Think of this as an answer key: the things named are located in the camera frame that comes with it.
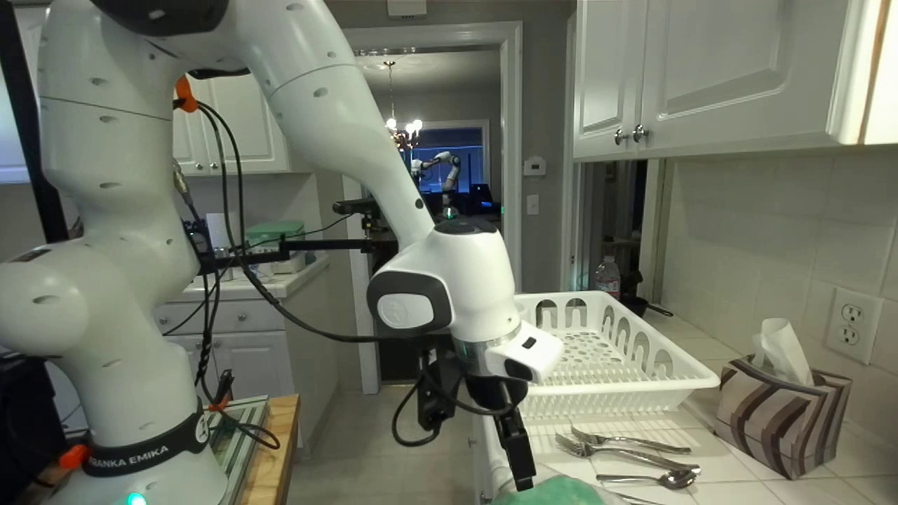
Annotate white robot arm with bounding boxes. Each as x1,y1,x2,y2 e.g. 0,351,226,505
0,0,564,505

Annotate white wall outlet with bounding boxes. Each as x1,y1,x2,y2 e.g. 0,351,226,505
825,289,880,365

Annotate wooden table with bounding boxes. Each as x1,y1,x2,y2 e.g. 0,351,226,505
232,396,301,505

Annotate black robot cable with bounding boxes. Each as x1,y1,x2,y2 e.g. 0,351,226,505
172,78,388,452

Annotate white upper cabinets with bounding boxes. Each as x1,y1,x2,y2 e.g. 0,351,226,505
573,0,898,159

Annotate green towel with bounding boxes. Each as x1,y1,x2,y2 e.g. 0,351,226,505
494,473,605,505

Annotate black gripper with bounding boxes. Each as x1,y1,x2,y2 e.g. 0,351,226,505
416,341,535,491

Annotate white lower cabinet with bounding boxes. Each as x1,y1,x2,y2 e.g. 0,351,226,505
155,263,336,403

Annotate silver spoon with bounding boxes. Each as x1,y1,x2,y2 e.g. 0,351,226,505
594,469,699,491

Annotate white plastic dish rack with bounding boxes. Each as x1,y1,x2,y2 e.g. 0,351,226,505
515,292,719,423

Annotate striped tissue box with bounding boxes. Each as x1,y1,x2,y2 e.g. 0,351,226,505
713,317,849,480

